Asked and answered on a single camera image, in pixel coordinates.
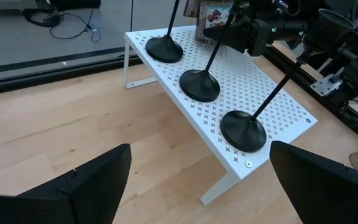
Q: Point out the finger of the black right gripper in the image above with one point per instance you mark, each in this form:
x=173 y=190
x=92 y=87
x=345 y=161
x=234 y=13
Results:
x=232 y=34

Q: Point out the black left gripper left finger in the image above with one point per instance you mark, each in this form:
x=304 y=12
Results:
x=82 y=193

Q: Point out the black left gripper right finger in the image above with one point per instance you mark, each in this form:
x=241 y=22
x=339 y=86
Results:
x=328 y=193

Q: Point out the tin can with flower label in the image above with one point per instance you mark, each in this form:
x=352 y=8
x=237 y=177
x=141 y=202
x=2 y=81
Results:
x=216 y=18

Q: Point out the black metal candlestick holder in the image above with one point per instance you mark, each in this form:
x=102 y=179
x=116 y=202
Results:
x=199 y=87
x=242 y=132
x=164 y=51

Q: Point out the white perforated metal shelf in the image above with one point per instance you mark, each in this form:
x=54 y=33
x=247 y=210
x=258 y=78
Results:
x=247 y=93

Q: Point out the black box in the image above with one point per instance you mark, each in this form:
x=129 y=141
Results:
x=76 y=3

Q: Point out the silver metal bracket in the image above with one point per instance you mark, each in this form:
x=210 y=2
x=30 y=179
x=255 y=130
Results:
x=326 y=84

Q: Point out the black aluminium table frame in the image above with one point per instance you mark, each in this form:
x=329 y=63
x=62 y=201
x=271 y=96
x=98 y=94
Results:
x=42 y=78

